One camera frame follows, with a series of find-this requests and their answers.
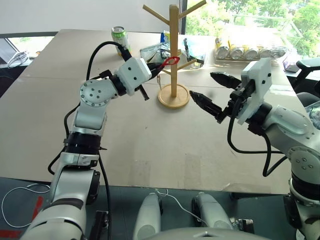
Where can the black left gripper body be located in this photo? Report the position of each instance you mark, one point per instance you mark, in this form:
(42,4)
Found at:
(151,72)

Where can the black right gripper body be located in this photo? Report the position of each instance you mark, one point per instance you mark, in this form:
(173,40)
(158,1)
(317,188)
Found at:
(237,96)

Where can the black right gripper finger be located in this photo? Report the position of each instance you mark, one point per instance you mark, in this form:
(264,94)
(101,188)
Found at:
(226,79)
(205,103)

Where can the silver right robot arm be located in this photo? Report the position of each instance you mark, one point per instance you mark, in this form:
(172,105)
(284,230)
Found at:
(287,122)

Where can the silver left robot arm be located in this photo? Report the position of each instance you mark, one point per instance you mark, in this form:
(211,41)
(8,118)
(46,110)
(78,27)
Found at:
(92,93)

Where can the wooden tree stand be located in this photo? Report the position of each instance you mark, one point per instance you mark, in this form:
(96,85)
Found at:
(173,50)

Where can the clear plastic bag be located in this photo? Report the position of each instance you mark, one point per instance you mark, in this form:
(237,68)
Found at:
(152,51)

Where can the clear can tray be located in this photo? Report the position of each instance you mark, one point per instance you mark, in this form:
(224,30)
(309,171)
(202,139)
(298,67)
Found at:
(237,61)

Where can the silver drink can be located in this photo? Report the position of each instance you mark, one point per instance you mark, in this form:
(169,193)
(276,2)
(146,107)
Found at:
(221,53)
(236,53)
(279,53)
(250,53)
(265,53)

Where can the blue snack packet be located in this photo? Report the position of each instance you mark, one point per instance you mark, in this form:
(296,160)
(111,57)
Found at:
(165,37)

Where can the clear bag with dark contents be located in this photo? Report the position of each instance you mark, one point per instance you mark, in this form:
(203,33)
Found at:
(193,48)

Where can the green soda can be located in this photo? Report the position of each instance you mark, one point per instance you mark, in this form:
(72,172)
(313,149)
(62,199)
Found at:
(120,37)

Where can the purple packet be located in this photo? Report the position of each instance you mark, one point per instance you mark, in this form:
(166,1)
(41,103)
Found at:
(290,65)

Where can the black chair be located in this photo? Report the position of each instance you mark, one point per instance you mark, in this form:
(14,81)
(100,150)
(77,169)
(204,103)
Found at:
(307,72)

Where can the clear plastic container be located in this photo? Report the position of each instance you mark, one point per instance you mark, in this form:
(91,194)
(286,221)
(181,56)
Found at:
(315,108)

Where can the silver right robot leg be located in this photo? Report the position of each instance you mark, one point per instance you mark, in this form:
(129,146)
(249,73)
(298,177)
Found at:
(212,212)

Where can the silver robot leg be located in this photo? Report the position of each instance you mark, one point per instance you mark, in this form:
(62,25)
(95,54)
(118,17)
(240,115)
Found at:
(212,212)
(147,215)

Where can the small orange object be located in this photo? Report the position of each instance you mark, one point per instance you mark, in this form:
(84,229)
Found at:
(38,52)

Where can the silver left robot leg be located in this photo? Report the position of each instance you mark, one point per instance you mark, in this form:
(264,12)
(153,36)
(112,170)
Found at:
(147,215)

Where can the grey robot torso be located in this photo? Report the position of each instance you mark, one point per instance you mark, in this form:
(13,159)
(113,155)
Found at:
(200,235)

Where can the dark side desk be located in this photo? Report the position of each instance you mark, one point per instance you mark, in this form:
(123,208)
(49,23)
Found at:
(10,77)

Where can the red floor tape strip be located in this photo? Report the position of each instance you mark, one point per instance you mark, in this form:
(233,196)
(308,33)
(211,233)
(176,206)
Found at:
(38,207)
(10,233)

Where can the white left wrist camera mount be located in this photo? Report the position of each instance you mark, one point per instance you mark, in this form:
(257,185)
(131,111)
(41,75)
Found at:
(133,72)

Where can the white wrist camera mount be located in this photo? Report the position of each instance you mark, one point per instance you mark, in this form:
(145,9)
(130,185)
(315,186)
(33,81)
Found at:
(260,75)
(133,72)

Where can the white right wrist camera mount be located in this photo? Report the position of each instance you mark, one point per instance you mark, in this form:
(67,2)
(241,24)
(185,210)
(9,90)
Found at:
(260,75)

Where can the grey metal bracket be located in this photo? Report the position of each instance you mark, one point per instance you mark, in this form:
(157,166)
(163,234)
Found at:
(243,225)

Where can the black bracket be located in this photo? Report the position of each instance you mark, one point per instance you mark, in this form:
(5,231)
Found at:
(100,225)

